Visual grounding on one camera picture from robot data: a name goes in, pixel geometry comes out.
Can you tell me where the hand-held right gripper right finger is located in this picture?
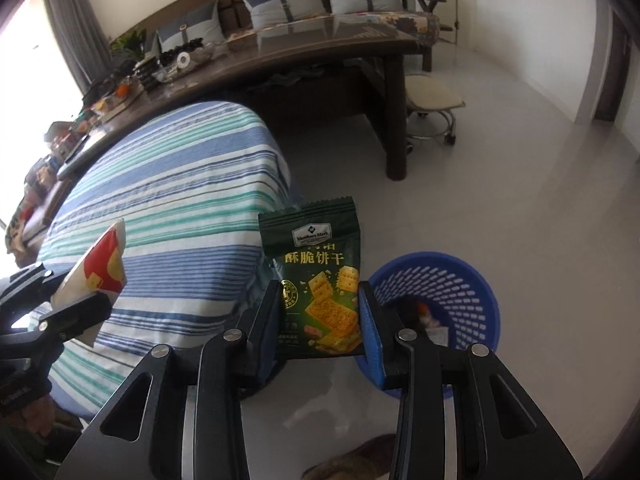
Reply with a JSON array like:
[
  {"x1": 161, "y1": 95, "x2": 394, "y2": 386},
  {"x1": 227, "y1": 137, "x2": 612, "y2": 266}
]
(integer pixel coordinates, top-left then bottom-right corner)
[{"x1": 357, "y1": 280, "x2": 583, "y2": 480}]

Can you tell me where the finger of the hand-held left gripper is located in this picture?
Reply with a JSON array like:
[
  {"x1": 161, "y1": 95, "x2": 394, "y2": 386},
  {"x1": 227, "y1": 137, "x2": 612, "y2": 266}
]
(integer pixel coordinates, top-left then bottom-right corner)
[
  {"x1": 0, "y1": 262, "x2": 56, "y2": 311},
  {"x1": 30, "y1": 292, "x2": 113, "y2": 341}
]

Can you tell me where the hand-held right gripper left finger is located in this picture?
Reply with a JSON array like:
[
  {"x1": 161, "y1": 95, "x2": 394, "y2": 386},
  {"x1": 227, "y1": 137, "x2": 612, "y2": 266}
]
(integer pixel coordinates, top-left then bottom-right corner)
[{"x1": 54, "y1": 280, "x2": 286, "y2": 480}]

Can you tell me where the red yellow white wrapper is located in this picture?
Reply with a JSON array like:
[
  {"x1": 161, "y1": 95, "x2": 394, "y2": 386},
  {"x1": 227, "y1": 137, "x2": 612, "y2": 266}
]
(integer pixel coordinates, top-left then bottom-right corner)
[{"x1": 50, "y1": 217, "x2": 127, "y2": 348}]

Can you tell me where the green cracker packet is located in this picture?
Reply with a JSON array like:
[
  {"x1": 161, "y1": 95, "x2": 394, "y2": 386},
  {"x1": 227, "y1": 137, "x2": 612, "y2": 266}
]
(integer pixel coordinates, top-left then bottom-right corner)
[{"x1": 257, "y1": 196, "x2": 363, "y2": 361}]

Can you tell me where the blue plastic basket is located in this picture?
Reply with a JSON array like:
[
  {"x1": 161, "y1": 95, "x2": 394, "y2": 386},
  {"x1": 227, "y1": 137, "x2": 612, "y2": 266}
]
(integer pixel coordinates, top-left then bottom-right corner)
[{"x1": 356, "y1": 254, "x2": 501, "y2": 401}]

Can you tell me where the orange snack wrapper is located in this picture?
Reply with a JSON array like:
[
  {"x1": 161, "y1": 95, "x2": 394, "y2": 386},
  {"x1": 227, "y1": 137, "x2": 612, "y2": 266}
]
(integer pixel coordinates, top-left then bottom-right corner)
[{"x1": 412, "y1": 300, "x2": 436, "y2": 326}]

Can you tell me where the group of bottles and cups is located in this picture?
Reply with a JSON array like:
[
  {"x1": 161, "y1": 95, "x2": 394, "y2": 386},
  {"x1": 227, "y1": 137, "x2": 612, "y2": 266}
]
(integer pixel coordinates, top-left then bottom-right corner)
[{"x1": 30, "y1": 120, "x2": 96, "y2": 196}]

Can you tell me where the striped tablecloth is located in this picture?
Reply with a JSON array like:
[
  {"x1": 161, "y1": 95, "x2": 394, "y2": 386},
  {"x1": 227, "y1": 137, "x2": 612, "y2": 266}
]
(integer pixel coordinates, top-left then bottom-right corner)
[{"x1": 37, "y1": 101, "x2": 293, "y2": 421}]

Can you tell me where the fruit tray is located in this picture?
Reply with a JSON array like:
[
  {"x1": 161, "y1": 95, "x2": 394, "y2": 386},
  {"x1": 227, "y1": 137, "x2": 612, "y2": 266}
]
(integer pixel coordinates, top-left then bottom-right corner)
[{"x1": 90, "y1": 77, "x2": 146, "y2": 111}]

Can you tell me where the brown ribbed plant pot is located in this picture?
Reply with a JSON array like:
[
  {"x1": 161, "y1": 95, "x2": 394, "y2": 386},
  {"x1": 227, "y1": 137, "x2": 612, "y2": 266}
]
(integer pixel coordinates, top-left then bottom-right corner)
[{"x1": 132, "y1": 57, "x2": 161, "y2": 91}]

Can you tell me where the beige wheeled stool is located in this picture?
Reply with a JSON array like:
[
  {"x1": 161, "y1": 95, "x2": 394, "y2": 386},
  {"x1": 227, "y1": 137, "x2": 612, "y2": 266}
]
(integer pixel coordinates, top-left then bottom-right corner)
[{"x1": 402, "y1": 74, "x2": 466, "y2": 148}]

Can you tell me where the green potted plant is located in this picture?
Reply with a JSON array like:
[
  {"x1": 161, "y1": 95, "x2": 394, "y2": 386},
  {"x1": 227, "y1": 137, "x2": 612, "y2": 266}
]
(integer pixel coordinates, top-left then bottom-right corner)
[{"x1": 110, "y1": 27, "x2": 151, "y2": 61}]

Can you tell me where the grey curtain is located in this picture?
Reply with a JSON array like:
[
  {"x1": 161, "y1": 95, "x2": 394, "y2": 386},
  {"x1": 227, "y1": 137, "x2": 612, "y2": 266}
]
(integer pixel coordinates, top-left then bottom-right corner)
[{"x1": 40, "y1": 0, "x2": 116, "y2": 96}]

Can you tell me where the tea tray with cups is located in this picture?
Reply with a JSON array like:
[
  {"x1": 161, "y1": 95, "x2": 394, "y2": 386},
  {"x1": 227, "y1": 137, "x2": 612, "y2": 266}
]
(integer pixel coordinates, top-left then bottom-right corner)
[{"x1": 152, "y1": 40, "x2": 228, "y2": 83}]

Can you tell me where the dark wooden coffee table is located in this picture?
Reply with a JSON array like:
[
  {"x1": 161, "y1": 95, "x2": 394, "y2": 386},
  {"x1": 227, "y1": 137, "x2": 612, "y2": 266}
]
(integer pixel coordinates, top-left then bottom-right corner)
[{"x1": 57, "y1": 22, "x2": 431, "y2": 183}]

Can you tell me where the dark door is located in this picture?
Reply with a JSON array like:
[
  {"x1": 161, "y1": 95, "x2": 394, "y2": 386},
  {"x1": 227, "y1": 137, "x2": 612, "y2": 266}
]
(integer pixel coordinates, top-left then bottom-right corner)
[{"x1": 595, "y1": 25, "x2": 636, "y2": 126}]

